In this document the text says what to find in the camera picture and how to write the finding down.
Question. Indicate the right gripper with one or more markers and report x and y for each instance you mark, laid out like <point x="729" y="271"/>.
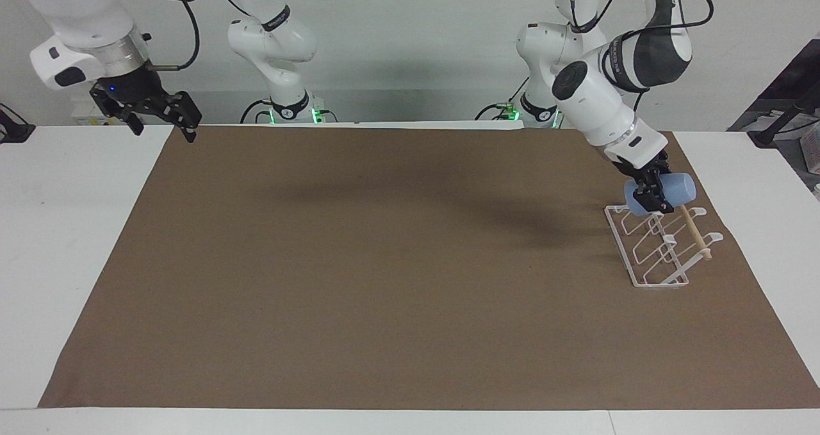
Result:
<point x="131" y="84"/>

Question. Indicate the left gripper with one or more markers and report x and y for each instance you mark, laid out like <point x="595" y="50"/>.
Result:
<point x="634" y="166"/>

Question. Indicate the light blue cup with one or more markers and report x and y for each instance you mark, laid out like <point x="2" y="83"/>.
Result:
<point x="680" y="189"/>

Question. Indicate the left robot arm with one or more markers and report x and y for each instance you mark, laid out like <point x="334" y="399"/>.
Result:
<point x="592" y="92"/>

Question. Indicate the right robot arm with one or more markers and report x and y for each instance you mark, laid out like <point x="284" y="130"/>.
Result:
<point x="83" y="12"/>

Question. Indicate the black stand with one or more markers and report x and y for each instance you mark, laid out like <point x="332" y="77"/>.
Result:
<point x="16" y="131"/>
<point x="785" y="95"/>

